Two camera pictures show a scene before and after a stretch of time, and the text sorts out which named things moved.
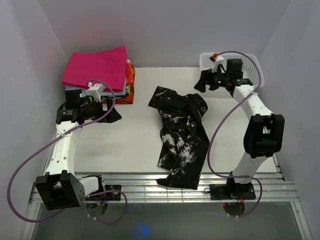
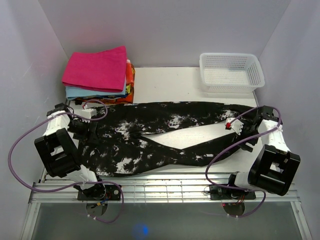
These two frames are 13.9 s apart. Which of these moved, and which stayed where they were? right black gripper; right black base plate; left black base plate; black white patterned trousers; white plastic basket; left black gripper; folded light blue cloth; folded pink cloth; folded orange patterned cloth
Moved: black white patterned trousers; left black gripper; right black gripper
Stayed: right black base plate; folded light blue cloth; left black base plate; folded orange patterned cloth; folded pink cloth; white plastic basket
